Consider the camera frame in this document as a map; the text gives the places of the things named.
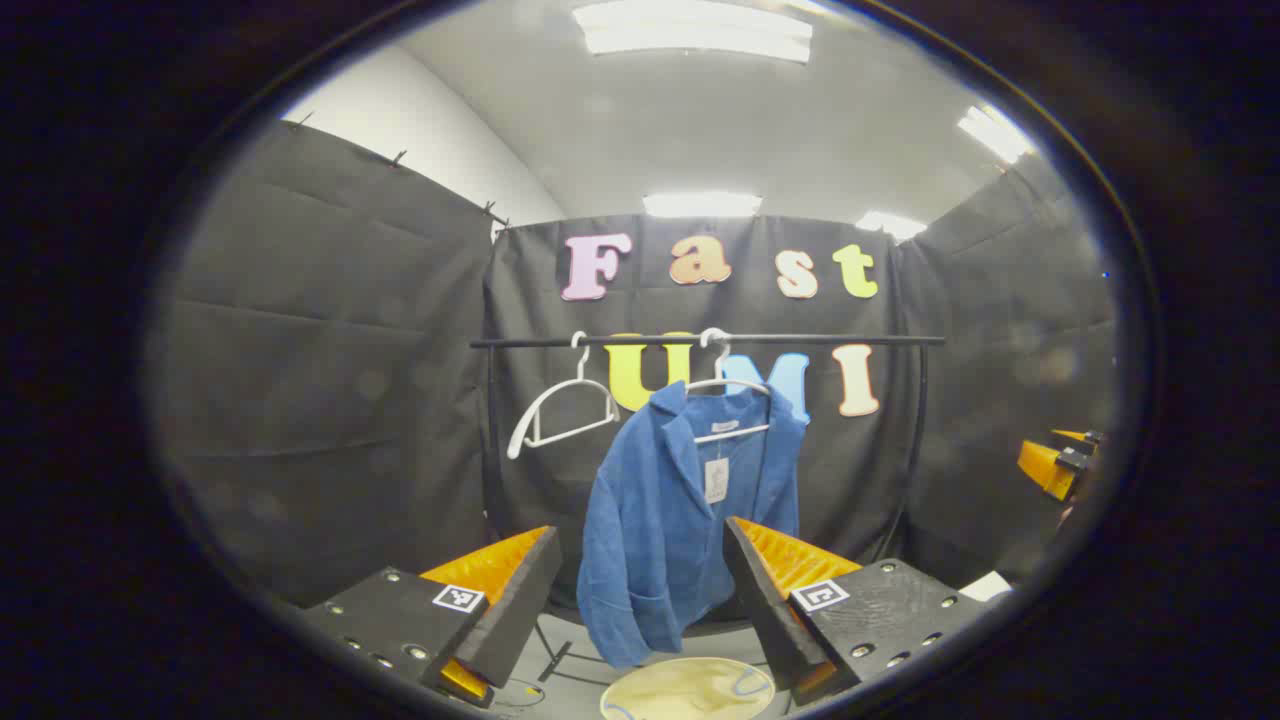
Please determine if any black backdrop cloth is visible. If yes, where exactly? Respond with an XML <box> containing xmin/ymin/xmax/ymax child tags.
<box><xmin>150</xmin><ymin>120</ymin><xmax>1121</xmax><ymax>611</ymax></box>

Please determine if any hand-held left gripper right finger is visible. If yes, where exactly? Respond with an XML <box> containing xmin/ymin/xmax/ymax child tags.
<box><xmin>722</xmin><ymin>516</ymin><xmax>989</xmax><ymax>706</ymax></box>

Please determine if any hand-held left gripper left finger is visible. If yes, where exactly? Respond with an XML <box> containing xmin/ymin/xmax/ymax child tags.
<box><xmin>300</xmin><ymin>525</ymin><xmax>564</xmax><ymax>711</ymax></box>

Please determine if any white jacket clothes hanger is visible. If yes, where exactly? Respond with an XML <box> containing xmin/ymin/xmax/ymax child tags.
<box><xmin>685</xmin><ymin>327</ymin><xmax>773</xmax><ymax>444</ymax></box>

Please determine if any black clothes rack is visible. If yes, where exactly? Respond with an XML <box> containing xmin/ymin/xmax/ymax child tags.
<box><xmin>470</xmin><ymin>333</ymin><xmax>947</xmax><ymax>691</ymax></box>

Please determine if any white empty clothes hanger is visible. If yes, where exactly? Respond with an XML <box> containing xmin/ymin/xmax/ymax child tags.
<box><xmin>506</xmin><ymin>330</ymin><xmax>621</xmax><ymax>461</ymax></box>

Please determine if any blue corduroy jacket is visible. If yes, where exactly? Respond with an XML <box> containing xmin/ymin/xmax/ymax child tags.
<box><xmin>577</xmin><ymin>380</ymin><xmax>809</xmax><ymax>669</ymax></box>

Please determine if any ceiling light panel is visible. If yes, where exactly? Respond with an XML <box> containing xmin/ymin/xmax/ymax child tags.
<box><xmin>642</xmin><ymin>192</ymin><xmax>763</xmax><ymax>219</ymax></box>
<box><xmin>855</xmin><ymin>210</ymin><xmax>928</xmax><ymax>241</ymax></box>
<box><xmin>572</xmin><ymin>0</ymin><xmax>814</xmax><ymax>63</ymax></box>
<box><xmin>957</xmin><ymin>103</ymin><xmax>1036</xmax><ymax>164</ymax></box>

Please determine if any cream round laundry hamper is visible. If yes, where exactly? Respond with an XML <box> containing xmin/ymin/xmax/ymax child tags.
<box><xmin>600</xmin><ymin>657</ymin><xmax>777</xmax><ymax>720</ymax></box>

